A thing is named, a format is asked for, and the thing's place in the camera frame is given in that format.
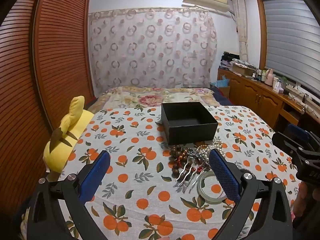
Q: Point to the pile of folded clothes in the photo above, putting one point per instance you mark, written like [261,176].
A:
[227,58]

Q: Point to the silver hair comb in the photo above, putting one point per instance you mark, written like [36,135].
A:
[186,170]

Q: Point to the black cardboard box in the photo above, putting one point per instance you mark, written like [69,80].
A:
[190,135]

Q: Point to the wooden cabinet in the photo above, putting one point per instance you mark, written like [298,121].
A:
[257,92]

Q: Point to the floral quilt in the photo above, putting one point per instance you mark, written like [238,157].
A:
[150,100]

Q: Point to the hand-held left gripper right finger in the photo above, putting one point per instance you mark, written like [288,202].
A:
[223,177]

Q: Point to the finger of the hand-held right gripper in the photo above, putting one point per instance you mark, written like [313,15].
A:
[287,143]
[298,130]

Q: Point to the cream lace curtain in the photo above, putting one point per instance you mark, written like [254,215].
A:
[241,25]

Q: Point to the blue gift bag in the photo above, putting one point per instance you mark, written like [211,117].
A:
[221,83]

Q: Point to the person's right hand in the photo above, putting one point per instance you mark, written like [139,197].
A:
[300,197]

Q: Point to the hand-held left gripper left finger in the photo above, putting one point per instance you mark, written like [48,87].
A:
[96,175]

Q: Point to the clear tape roll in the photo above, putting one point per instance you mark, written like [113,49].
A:
[200,180]

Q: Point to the cardboard box with papers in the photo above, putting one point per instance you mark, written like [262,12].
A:
[242,68]

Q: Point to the wooden louvered wardrobe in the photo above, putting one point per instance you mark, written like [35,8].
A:
[57,55]

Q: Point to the orange fruit print sheet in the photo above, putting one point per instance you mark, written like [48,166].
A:
[150,180]

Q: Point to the grey window blind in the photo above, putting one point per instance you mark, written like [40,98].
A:
[292,42]

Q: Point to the pink bottle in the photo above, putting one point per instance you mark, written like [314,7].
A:
[269,77]

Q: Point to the navy blanket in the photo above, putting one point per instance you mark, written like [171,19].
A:
[221,100]

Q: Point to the yellow plush toy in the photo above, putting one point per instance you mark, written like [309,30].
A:
[75,127]

